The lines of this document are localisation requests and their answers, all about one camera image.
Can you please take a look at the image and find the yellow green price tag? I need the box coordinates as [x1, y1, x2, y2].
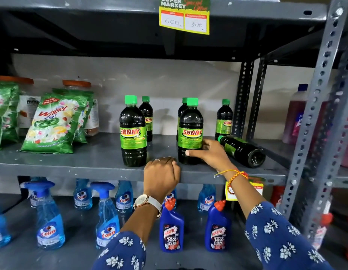
[159, 0, 210, 35]
[225, 177, 266, 201]

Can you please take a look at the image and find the orange yellow thread bracelet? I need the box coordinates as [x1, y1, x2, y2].
[214, 169, 249, 194]

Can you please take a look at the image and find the grey metal rack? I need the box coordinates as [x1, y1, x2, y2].
[245, 25, 348, 270]

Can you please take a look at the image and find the blue floral top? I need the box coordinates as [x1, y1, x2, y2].
[91, 201, 335, 270]

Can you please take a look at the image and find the grey metal shelf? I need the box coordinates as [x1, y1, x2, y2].
[0, 0, 348, 270]

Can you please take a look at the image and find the white strap wristwatch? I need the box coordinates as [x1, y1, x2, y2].
[133, 193, 163, 218]

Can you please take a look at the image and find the blue toilet cleaner bottle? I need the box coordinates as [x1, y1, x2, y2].
[205, 200, 232, 252]
[159, 198, 185, 253]

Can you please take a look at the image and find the person's right hand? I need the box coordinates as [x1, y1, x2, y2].
[185, 138, 237, 174]

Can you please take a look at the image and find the person's left hand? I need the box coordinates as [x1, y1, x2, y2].
[143, 156, 181, 205]

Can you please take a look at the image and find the person's right forearm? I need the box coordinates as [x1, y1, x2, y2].
[222, 168, 266, 220]

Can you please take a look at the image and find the group of blue Colin sprays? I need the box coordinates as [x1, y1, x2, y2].
[0, 177, 217, 250]

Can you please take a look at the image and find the green bottle dark liquid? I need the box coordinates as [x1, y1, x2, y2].
[217, 135, 266, 169]
[177, 97, 204, 166]
[119, 95, 148, 168]

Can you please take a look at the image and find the clear jar orange lid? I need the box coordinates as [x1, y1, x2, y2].
[62, 79, 100, 137]
[0, 75, 41, 137]

